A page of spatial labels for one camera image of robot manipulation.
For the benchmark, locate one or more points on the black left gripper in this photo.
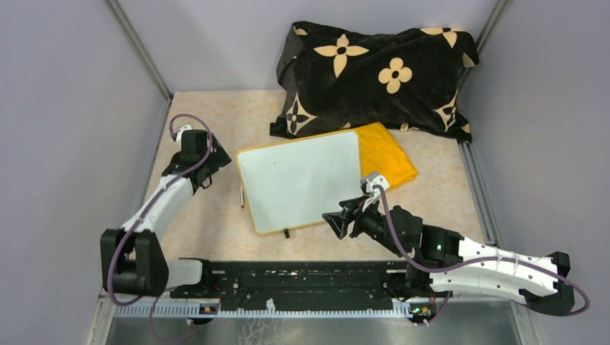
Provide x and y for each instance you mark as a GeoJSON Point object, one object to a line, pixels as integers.
{"type": "Point", "coordinates": [219, 159]}

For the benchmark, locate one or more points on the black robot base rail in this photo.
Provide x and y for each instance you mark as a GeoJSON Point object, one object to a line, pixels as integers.
{"type": "Point", "coordinates": [199, 289]}

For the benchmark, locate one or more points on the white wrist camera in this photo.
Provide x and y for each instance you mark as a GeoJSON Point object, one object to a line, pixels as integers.
{"type": "Point", "coordinates": [181, 131]}
{"type": "Point", "coordinates": [372, 182]}

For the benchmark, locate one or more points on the black floral pillow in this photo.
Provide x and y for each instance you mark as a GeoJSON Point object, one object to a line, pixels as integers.
{"type": "Point", "coordinates": [338, 79]}

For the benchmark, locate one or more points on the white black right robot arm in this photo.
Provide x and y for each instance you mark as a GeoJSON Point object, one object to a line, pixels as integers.
{"type": "Point", "coordinates": [441, 261]}

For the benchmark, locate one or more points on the yellow framed whiteboard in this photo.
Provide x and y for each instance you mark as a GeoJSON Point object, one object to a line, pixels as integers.
{"type": "Point", "coordinates": [290, 184]}

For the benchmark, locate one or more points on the red capped white marker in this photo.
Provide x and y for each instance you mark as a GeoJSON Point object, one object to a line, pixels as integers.
{"type": "Point", "coordinates": [242, 197]}

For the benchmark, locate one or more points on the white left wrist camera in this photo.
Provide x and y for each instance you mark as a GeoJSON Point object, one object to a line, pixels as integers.
{"type": "Point", "coordinates": [181, 131]}

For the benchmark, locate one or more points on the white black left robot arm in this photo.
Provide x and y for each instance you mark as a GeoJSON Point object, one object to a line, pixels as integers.
{"type": "Point", "coordinates": [132, 261]}

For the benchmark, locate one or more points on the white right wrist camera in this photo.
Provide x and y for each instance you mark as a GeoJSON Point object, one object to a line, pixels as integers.
{"type": "Point", "coordinates": [372, 182]}

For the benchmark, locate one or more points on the yellow zippered fabric pouch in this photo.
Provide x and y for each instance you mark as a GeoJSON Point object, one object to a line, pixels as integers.
{"type": "Point", "coordinates": [380, 152]}

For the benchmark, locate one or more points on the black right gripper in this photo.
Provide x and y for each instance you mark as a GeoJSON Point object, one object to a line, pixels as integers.
{"type": "Point", "coordinates": [339, 221]}

